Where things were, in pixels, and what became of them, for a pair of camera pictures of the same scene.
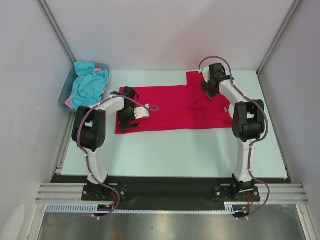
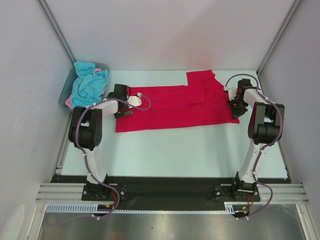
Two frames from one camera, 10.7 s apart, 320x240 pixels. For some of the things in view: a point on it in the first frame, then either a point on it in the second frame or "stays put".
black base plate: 167,192 stays put
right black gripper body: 208,90 → 238,109
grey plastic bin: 70,78 stays put
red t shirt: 183,107 stays put
